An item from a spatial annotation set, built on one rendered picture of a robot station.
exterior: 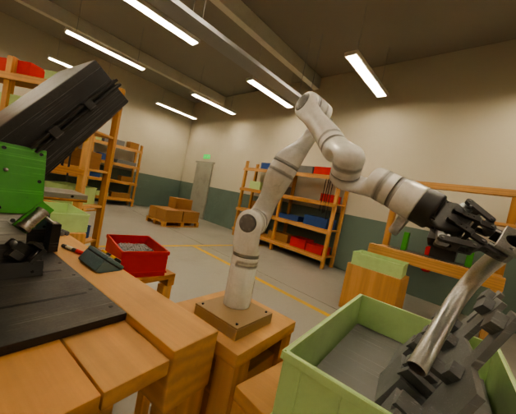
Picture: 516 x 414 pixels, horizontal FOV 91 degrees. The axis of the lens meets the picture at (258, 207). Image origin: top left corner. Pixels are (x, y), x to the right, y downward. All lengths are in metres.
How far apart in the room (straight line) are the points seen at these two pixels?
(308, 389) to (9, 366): 0.55
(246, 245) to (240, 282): 0.12
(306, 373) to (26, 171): 0.97
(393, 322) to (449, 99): 5.37
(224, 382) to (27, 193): 0.81
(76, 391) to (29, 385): 0.08
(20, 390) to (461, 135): 5.92
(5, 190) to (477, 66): 6.36
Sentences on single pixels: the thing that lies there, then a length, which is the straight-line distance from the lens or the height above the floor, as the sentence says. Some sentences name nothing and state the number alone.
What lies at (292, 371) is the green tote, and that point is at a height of 0.93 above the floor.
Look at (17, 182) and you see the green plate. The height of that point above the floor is 1.16.
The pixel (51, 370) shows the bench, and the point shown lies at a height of 0.88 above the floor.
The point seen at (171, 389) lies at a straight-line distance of 0.72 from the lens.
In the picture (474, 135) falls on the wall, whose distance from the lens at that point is 5.88.
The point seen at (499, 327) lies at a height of 1.12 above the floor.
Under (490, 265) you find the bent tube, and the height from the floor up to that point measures 1.22.
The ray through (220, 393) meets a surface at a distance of 0.85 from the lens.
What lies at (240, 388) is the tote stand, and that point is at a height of 0.79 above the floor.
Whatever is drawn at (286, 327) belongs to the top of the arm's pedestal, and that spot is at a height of 0.85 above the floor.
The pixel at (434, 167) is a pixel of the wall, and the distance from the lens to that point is 5.79.
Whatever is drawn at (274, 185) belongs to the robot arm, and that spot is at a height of 1.31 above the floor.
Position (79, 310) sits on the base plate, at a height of 0.90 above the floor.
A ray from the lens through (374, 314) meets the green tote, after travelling 1.15.
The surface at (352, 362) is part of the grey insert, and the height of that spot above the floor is 0.85.
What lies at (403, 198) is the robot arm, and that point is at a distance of 0.57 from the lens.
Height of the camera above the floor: 1.26
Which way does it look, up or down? 2 degrees down
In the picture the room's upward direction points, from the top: 11 degrees clockwise
